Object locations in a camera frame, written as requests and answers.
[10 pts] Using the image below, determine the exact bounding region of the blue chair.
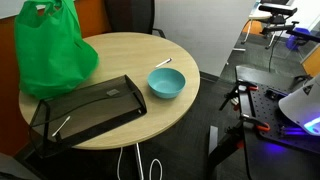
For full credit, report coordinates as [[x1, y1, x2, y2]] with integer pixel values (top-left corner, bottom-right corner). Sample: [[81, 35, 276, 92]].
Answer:
[[285, 27, 312, 52]]

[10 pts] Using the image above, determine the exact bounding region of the black office chair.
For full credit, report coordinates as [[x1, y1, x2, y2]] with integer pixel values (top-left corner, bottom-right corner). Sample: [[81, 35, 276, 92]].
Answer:
[[103, 0, 167, 39]]

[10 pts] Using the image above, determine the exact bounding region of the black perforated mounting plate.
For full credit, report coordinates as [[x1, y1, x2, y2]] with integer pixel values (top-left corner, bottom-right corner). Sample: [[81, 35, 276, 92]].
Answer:
[[248, 83, 320, 154]]

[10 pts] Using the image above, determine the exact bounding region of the orange chair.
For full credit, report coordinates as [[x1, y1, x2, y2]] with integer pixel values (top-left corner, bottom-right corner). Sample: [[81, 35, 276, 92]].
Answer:
[[241, 19, 265, 45]]

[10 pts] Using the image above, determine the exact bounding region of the small orange handled clamp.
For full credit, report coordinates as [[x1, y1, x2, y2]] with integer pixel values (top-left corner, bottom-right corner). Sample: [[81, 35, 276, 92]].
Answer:
[[237, 79, 259, 93]]

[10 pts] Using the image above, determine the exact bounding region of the metal table leg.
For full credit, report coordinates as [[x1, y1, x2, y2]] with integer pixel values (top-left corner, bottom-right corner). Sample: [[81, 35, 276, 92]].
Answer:
[[133, 143, 145, 180]]

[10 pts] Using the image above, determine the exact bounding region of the black mesh desk tray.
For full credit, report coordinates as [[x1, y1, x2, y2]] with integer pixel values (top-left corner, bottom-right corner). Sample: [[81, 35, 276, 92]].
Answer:
[[28, 74, 148, 159]]

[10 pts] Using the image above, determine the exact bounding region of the green fabric shopping bag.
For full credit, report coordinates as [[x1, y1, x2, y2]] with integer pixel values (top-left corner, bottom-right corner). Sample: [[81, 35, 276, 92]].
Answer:
[[13, 0, 100, 100]]

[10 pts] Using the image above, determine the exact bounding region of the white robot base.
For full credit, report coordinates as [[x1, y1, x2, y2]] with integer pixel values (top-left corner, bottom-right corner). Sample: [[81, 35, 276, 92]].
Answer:
[[278, 73, 320, 137]]

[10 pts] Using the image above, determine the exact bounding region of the black robot stand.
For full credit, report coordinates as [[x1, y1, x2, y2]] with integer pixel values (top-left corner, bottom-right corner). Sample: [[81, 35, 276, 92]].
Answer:
[[207, 65, 320, 180]]

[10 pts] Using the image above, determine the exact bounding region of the white pen with dark tip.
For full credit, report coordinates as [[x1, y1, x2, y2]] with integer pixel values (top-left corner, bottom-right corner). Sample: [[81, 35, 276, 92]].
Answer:
[[155, 57, 173, 69]]

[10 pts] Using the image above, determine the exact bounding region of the large orange handled clamp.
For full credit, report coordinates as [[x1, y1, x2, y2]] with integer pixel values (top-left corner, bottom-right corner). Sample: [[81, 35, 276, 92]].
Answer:
[[240, 113, 272, 133]]

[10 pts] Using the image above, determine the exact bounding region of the white cable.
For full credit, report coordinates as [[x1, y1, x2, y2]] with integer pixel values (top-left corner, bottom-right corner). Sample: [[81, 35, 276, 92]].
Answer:
[[116, 147, 164, 180]]

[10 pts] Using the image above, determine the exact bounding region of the black camera stand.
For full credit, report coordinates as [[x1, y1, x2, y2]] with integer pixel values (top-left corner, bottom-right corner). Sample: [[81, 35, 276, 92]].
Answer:
[[260, 14, 300, 51]]

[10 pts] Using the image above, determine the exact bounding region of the black camera on stand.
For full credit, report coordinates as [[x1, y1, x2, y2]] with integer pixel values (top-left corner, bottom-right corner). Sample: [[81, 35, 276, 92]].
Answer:
[[258, 3, 298, 17]]

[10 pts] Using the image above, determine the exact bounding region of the teal green bowl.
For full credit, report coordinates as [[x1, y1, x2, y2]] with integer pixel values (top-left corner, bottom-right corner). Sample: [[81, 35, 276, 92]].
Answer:
[[147, 67, 187, 100]]

